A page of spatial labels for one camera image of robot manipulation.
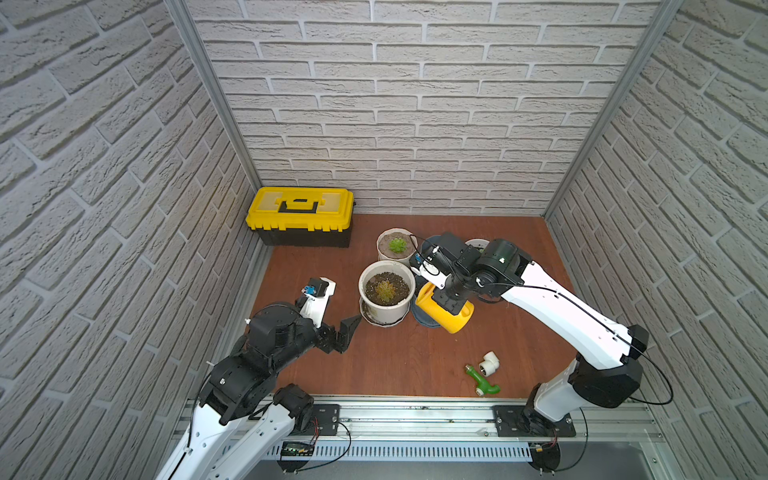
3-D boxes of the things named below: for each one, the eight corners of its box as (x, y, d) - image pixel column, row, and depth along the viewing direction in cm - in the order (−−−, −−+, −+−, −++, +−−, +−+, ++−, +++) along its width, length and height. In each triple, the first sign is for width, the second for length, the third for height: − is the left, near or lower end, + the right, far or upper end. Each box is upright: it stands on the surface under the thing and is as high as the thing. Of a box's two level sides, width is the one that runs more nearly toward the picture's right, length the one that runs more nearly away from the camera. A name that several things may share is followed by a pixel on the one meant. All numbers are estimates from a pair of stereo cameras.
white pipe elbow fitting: (487, 379, 82) (490, 377, 80) (474, 365, 84) (476, 362, 82) (501, 365, 84) (503, 362, 83) (488, 352, 87) (490, 349, 85)
